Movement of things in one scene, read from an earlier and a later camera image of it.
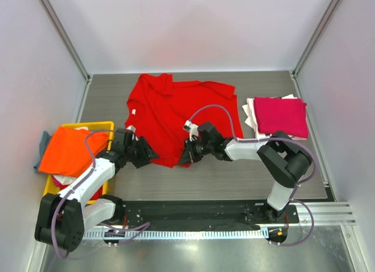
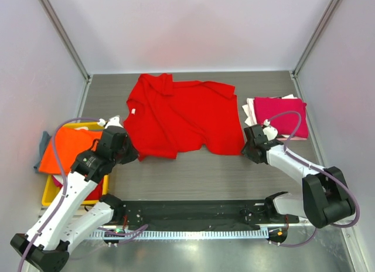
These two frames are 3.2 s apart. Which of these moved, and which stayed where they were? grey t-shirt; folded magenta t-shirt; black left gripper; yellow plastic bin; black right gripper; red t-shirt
Moved: black right gripper; black left gripper
Stayed: folded magenta t-shirt; red t-shirt; grey t-shirt; yellow plastic bin
